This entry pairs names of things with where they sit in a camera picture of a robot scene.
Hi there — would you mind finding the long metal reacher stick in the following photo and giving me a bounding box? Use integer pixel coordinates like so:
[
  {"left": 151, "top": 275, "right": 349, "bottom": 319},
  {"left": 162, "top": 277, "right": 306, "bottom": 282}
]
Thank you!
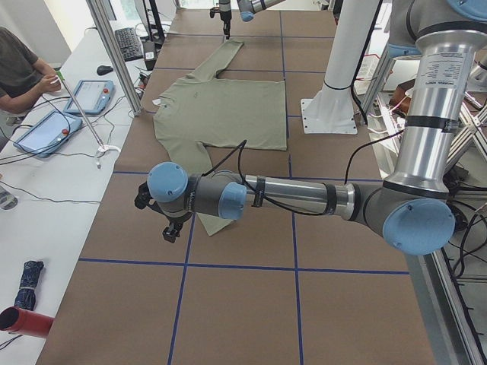
[{"left": 56, "top": 71, "right": 121, "bottom": 170}]

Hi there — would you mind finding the folded dark blue umbrella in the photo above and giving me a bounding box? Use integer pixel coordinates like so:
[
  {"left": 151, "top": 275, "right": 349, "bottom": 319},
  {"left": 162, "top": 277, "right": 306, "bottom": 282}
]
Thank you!
[{"left": 14, "top": 260, "right": 44, "bottom": 311}]

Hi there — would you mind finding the brown leather box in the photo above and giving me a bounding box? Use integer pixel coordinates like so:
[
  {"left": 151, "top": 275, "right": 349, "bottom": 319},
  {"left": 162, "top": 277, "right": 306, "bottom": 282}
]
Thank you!
[{"left": 389, "top": 80, "right": 415, "bottom": 115}]

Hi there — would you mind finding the black computer mouse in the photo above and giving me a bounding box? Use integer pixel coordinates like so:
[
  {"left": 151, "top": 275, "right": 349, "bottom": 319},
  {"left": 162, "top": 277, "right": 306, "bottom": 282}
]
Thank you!
[{"left": 96, "top": 65, "right": 113, "bottom": 76}]

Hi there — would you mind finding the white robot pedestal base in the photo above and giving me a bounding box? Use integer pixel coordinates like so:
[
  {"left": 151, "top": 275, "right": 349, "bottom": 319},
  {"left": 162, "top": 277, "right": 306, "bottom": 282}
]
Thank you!
[{"left": 301, "top": 0, "right": 382, "bottom": 135}]

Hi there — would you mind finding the brown paper table mat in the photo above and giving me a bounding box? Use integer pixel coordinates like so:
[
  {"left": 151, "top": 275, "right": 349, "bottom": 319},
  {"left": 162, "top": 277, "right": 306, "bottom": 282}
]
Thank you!
[{"left": 38, "top": 10, "right": 434, "bottom": 364}]

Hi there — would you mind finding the upper blue teach pendant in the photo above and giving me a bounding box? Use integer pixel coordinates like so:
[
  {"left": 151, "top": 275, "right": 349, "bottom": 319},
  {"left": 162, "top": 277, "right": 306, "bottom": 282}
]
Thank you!
[{"left": 74, "top": 80, "right": 115, "bottom": 116}]

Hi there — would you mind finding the olive green long-sleeve shirt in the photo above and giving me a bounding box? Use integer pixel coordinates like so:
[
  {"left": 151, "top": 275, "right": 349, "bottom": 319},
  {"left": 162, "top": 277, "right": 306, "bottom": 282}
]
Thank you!
[{"left": 153, "top": 36, "right": 288, "bottom": 237}]

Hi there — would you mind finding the aluminium frame rack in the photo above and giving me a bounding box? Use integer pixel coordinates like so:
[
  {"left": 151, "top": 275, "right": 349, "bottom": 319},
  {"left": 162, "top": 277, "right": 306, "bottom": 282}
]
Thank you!
[{"left": 364, "top": 56, "right": 487, "bottom": 365}]

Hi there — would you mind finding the black keyboard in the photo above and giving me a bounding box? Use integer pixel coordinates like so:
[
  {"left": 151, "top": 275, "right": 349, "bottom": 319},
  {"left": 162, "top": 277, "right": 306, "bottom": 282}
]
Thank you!
[{"left": 114, "top": 27, "right": 143, "bottom": 62}]

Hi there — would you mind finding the black power adapter brick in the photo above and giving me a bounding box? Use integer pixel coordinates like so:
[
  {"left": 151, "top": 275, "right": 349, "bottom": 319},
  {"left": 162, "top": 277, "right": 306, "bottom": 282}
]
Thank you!
[{"left": 142, "top": 40, "right": 158, "bottom": 71}]

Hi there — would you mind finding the blue teach pendant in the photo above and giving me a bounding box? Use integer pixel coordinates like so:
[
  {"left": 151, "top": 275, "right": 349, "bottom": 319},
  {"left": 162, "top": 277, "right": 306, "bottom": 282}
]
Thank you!
[
  {"left": 74, "top": 80, "right": 115, "bottom": 116},
  {"left": 14, "top": 111, "right": 82, "bottom": 158}
]

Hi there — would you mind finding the lower blue teach pendant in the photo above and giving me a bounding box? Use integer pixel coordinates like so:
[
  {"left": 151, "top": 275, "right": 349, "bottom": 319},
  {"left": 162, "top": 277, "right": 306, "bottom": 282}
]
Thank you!
[{"left": 14, "top": 111, "right": 82, "bottom": 158}]

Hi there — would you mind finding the aluminium frame post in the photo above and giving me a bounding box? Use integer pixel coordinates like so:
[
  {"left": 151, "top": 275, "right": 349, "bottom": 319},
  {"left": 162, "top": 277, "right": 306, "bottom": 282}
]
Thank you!
[{"left": 86, "top": 0, "right": 142, "bottom": 116}]

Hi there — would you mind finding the red cylinder tube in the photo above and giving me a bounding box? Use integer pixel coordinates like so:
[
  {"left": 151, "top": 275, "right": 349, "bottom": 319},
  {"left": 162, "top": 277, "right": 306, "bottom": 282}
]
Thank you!
[{"left": 1, "top": 306, "right": 54, "bottom": 338}]

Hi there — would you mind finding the seated person dark shirt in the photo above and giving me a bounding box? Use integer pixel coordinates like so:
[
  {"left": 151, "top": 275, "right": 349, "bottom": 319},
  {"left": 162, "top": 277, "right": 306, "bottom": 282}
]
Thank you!
[{"left": 1, "top": 27, "right": 62, "bottom": 114}]

